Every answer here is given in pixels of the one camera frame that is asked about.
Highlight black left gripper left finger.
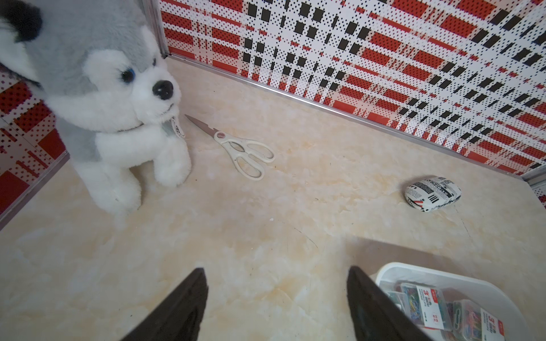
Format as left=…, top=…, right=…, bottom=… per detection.
left=123, top=268, right=208, bottom=340

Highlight newspaper print pouch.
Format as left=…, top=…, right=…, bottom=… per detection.
left=404, top=177, right=462, bottom=213

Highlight white plastic storage box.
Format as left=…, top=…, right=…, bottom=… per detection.
left=372, top=262, right=535, bottom=340

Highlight clear paper clip box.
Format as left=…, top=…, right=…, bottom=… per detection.
left=446, top=299, right=507, bottom=341
left=398, top=282, right=452, bottom=331

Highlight white handled scissors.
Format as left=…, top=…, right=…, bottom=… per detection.
left=186, top=115, right=276, bottom=181

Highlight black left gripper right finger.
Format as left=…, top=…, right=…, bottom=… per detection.
left=346, top=266, right=431, bottom=341

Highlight grey white husky plush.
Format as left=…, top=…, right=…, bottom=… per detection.
left=1, top=1, right=191, bottom=214

